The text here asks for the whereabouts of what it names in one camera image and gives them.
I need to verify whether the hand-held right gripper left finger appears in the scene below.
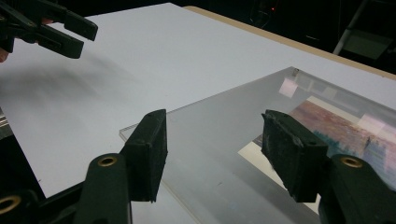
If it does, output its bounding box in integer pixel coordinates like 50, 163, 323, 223
73, 108, 168, 224

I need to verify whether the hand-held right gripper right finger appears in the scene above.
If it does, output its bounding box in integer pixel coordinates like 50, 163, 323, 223
261, 109, 396, 224

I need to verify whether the painted picture card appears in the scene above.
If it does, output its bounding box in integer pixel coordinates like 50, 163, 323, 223
237, 95, 396, 216

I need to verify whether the clear acrylic frame panel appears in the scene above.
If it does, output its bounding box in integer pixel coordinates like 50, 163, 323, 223
119, 65, 396, 224

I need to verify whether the white table sheet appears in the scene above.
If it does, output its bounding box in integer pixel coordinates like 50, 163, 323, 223
0, 2, 396, 224

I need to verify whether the grey metal stand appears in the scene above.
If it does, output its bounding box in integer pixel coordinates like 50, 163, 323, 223
332, 0, 371, 56

